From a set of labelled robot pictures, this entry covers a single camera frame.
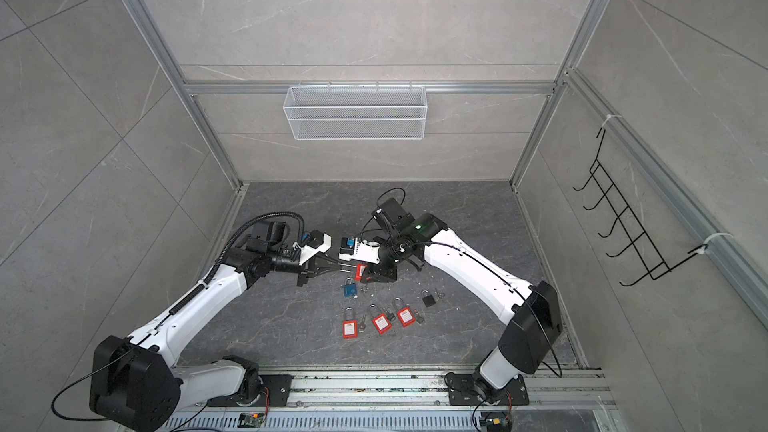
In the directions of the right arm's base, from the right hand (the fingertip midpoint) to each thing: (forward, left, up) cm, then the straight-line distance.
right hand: (366, 265), depth 75 cm
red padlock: (-2, +1, +3) cm, 4 cm away
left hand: (+1, +7, +2) cm, 7 cm away
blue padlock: (+2, +7, -18) cm, 19 cm away
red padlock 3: (-8, -3, -17) cm, 19 cm away
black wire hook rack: (+4, -61, +13) cm, 62 cm away
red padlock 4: (-6, -10, -18) cm, 21 cm away
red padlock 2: (-10, +6, -18) cm, 21 cm away
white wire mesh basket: (+53, +4, +11) cm, 54 cm away
